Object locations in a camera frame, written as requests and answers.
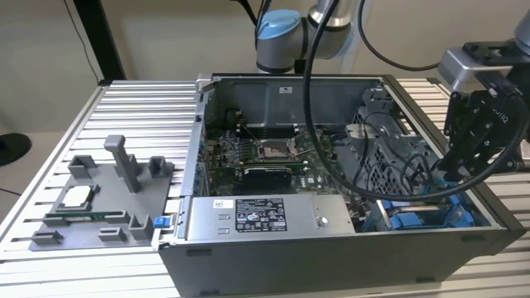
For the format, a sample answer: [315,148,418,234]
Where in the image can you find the blue disk wire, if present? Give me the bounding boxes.
[422,173,459,207]

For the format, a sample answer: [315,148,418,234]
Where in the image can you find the metal disk bay cage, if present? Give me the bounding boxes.
[343,89,440,200]

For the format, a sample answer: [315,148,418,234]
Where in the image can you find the green motherboard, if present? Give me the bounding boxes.
[204,124,352,199]

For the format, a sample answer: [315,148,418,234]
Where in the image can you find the CPU socket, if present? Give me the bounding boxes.
[259,139,300,161]

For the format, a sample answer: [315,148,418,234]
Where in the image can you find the black graphics card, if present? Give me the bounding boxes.
[241,166,293,189]

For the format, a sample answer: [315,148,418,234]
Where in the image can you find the black PC case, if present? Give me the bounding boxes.
[159,73,527,297]

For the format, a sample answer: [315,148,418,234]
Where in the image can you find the silver power supply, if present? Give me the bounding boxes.
[184,195,357,242]

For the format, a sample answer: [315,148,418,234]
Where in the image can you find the grey parts rack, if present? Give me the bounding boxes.
[28,135,179,253]

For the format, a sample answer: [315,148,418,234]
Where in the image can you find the green RAM stick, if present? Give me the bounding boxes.
[46,211,125,222]

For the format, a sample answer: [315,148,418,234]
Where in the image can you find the silver CPU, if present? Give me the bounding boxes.
[60,187,94,208]

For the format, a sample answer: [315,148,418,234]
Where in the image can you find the black round base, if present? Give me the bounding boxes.
[0,132,33,167]

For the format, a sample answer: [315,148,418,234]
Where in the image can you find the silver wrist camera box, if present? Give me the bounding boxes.
[438,42,520,91]

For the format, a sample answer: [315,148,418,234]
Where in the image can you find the black disk wire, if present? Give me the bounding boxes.
[407,153,442,202]

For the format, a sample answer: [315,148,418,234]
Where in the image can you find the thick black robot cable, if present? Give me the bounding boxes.
[357,0,442,71]
[304,0,524,201]

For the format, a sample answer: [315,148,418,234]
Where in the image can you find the black cables at arm joint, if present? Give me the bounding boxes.
[233,0,273,29]

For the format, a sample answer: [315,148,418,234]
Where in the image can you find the black upright post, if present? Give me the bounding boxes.
[73,0,128,82]

